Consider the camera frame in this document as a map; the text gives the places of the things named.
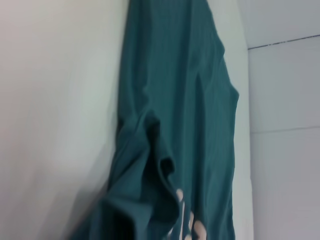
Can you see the teal T-shirt with pink print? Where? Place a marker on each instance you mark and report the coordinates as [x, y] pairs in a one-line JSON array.
[[180, 100]]

